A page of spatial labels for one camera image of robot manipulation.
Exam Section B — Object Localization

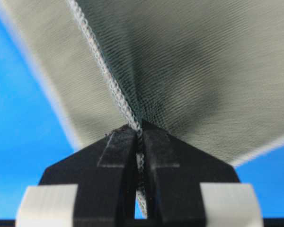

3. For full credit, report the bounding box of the blue table cloth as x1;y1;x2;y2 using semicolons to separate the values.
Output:
0;19;284;219

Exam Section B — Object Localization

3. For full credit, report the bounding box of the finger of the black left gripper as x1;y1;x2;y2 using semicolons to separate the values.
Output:
16;125;136;227
142;122;263;227

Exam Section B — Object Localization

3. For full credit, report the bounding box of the grey large towel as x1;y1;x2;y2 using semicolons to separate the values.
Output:
0;0;284;217

